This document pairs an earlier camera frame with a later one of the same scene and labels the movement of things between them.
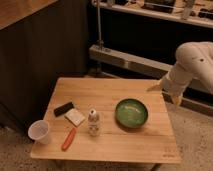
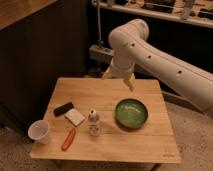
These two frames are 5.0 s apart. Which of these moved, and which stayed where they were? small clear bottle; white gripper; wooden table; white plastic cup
Moved: white gripper
Stayed: white plastic cup; wooden table; small clear bottle
